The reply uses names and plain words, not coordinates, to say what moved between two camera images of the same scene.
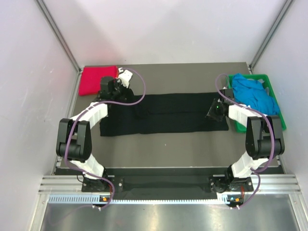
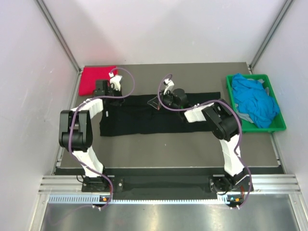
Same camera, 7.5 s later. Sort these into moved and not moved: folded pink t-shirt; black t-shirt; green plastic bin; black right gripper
Moved: black right gripper
Not moved: green plastic bin; folded pink t-shirt; black t-shirt
